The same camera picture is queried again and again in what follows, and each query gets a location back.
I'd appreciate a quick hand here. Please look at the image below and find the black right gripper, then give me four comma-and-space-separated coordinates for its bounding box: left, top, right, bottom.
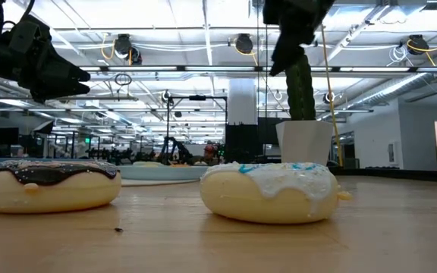
263, 0, 335, 77

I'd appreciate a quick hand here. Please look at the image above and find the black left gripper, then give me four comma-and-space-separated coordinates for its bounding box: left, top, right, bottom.
11, 49, 92, 104

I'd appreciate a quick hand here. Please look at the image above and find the large chocolate frosted donut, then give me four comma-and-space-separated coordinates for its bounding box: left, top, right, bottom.
0, 158, 123, 215

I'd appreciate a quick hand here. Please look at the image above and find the large white frosted donut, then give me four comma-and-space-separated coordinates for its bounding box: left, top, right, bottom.
199, 162, 353, 224

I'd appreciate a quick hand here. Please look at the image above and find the green cactus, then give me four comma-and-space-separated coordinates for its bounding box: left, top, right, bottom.
285, 52, 317, 122

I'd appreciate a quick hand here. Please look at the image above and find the white building column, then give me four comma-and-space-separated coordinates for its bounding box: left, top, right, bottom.
228, 77, 259, 126

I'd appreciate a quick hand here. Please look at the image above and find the black cabinet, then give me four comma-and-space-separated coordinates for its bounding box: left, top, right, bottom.
225, 124, 259, 165

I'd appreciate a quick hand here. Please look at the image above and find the light blue plate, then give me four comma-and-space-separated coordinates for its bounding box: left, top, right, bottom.
118, 165, 210, 181

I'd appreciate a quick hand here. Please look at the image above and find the person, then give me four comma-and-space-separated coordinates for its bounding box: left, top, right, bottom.
195, 143, 222, 167

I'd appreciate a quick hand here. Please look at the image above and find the black ceiling cord reel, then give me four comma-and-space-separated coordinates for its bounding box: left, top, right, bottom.
407, 33, 430, 56
234, 33, 255, 55
112, 33, 143, 65

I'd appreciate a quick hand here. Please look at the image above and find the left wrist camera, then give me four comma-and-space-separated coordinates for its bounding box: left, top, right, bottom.
8, 14, 52, 54

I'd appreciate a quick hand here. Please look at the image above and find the black metal station frame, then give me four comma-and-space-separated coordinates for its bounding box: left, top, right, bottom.
165, 93, 228, 160

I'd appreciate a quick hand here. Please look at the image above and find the silver ventilation duct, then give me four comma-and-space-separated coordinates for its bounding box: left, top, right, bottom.
373, 71, 437, 107

